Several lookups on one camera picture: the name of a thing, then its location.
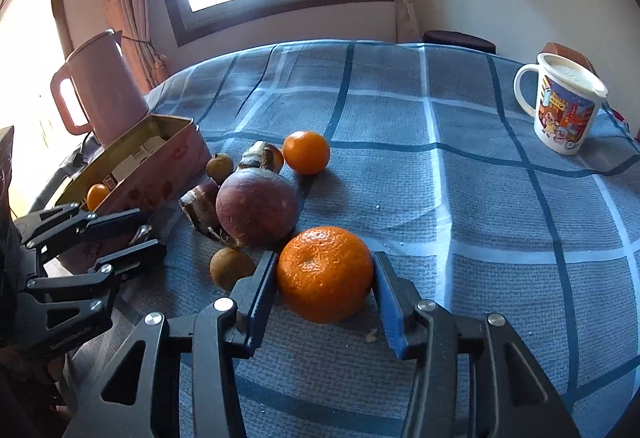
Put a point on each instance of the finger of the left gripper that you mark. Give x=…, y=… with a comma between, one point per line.
x=109, y=272
x=52, y=232

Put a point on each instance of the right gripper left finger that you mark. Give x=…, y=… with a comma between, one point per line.
x=137, y=393

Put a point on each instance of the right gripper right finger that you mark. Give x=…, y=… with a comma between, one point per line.
x=510, y=395

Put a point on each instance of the smooth orange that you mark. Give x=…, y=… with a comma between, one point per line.
x=96, y=194

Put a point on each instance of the large bumpy orange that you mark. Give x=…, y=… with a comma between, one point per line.
x=324, y=274

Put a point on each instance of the dark brown mangosteen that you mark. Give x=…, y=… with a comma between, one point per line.
x=262, y=155

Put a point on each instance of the printed paper in tin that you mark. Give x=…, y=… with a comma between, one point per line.
x=130, y=163

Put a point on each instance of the dark chestnut fruit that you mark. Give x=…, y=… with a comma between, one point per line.
x=144, y=233

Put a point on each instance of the pink gold tin box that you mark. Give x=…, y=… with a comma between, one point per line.
x=169, y=169

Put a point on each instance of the pink electric kettle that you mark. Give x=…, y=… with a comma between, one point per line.
x=104, y=87

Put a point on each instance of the purple passion fruit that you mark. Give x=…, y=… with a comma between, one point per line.
x=256, y=207

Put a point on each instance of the blue plaid tablecloth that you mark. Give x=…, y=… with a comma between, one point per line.
x=434, y=163

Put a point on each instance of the small tangerine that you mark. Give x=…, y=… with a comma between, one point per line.
x=307, y=153

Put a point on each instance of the white cartoon mug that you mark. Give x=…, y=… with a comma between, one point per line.
x=568, y=99

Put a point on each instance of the brown leather armchair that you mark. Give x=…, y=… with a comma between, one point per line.
x=569, y=53

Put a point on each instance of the dark round stool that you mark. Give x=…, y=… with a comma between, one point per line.
x=459, y=39

